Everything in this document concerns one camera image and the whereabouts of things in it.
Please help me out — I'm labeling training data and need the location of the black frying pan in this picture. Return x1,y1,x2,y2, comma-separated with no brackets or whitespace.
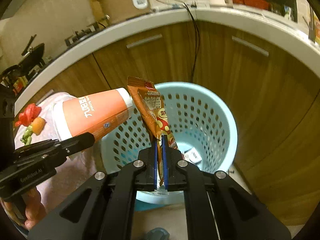
1,34,45,79

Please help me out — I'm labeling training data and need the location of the white carton in basket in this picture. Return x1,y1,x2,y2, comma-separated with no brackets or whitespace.
184,147,202,164

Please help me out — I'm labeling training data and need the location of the red plastic bag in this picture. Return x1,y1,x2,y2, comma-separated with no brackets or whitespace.
15,103,42,127

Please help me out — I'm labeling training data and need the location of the red tray on counter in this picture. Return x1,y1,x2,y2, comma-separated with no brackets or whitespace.
233,0,270,10

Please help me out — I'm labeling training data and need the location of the person's left hand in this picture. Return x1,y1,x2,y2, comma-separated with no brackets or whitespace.
1,188,47,230

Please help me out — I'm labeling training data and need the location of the black power cable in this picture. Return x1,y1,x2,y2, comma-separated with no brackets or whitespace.
143,0,201,83

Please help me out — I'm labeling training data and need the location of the black gas stove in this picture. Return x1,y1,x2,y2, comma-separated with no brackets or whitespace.
65,22,107,48

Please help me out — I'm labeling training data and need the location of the orange peel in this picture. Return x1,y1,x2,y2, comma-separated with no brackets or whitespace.
31,116,46,135

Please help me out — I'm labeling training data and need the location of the left cabinet door handle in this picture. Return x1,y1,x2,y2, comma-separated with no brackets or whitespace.
126,34,163,49

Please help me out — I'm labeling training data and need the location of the light blue trash basket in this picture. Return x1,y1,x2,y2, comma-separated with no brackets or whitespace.
100,81,239,205

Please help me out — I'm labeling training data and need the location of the green vegetable scrap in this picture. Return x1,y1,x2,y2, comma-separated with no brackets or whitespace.
21,125,33,145

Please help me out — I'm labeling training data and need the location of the brown snack wrapper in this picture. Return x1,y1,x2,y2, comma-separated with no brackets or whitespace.
127,76,178,185

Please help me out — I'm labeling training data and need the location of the cabinet door handle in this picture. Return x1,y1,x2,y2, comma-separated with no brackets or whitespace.
232,36,269,57
126,34,163,49

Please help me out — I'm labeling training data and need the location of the pink patterned tablecloth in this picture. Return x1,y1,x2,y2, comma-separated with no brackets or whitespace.
31,92,97,212

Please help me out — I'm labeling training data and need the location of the right cabinet door handle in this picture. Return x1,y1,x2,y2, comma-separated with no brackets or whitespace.
232,36,269,57

